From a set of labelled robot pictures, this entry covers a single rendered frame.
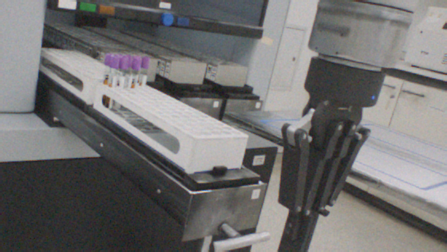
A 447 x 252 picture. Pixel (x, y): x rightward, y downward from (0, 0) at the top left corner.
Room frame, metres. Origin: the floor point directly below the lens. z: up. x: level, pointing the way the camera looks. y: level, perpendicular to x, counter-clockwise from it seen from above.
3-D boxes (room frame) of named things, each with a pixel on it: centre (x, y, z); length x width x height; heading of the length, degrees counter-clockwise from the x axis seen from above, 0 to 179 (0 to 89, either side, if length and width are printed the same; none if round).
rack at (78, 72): (0.96, 0.21, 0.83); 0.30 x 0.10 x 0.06; 37
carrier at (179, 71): (1.18, -0.01, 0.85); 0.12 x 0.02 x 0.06; 127
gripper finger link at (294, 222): (0.46, -0.15, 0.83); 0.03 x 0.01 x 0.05; 127
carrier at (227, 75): (1.27, -0.14, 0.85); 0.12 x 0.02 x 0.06; 126
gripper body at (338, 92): (0.48, -0.17, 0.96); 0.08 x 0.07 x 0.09; 127
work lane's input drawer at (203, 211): (0.82, 0.10, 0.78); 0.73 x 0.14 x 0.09; 37
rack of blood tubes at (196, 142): (0.71, 0.01, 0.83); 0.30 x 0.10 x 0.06; 38
